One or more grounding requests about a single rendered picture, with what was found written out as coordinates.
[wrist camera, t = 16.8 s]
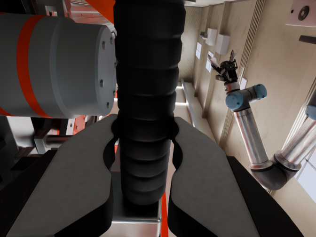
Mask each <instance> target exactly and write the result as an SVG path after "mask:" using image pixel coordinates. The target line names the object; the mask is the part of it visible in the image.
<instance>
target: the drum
mask: <svg viewBox="0 0 316 237"><path fill-rule="evenodd" d="M116 66H117V63H116V57H115V46H114V40H113V36H112V33H111V31H110V29H109V28H108V27H107V26H106V25H104V24H83V23H76V22H75V21H74V20H73V19H71V18H69V17H61V16H47V15H28V14H13V13H5V12H0V116H11V117H36V118H52V119H75V118H77V117H78V116H79V115H87V116H107V115H108V114H109V113H110V112H111V110H112V107H113V103H114V99H115V96H116Z"/></svg>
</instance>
